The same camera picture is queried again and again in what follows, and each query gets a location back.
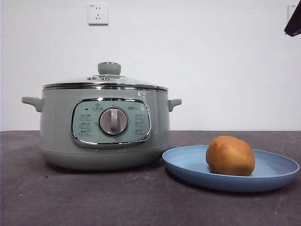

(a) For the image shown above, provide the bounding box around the glass lid with green knob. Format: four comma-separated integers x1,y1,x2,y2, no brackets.
42,61,169,91

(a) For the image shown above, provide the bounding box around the white wall socket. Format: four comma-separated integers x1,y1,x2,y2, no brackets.
88,3,110,26
287,4,297,24

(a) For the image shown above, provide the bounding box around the blue round plate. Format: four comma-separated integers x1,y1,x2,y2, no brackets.
162,145,301,193

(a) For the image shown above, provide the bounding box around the brown potato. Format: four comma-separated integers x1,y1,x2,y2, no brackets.
206,136,256,177

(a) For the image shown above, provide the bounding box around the pale green electric steamer pot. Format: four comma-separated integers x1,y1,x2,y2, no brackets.
21,87,182,171

